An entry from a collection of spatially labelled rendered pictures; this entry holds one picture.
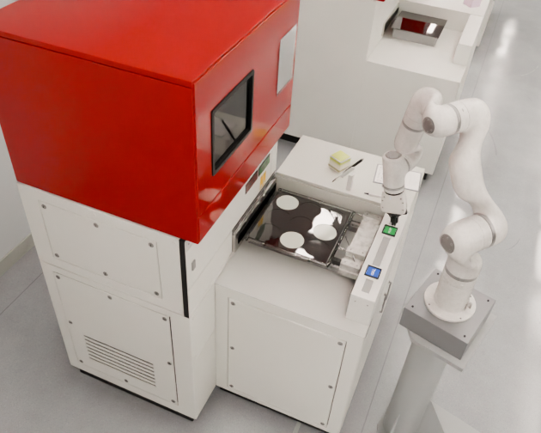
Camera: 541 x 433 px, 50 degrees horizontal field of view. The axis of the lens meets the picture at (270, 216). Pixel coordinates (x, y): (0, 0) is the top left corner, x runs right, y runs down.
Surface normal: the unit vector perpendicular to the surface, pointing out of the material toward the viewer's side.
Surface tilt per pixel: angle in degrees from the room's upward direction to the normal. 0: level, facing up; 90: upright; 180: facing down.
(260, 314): 90
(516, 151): 0
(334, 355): 90
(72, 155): 90
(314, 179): 0
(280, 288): 0
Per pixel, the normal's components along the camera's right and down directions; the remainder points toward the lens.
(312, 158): 0.05, -0.75
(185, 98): -0.39, 0.59
